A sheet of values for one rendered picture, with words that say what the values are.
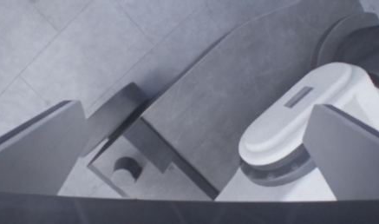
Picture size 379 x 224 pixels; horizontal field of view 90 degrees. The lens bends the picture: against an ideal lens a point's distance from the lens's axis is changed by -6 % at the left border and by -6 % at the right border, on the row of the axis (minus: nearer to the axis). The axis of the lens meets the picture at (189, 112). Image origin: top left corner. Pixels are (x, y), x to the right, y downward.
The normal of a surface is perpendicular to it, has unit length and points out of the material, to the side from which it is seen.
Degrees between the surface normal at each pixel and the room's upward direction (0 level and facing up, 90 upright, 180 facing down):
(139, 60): 0
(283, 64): 0
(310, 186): 6
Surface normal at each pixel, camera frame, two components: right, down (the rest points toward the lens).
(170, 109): 0.09, 0.22
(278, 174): -0.67, -0.71
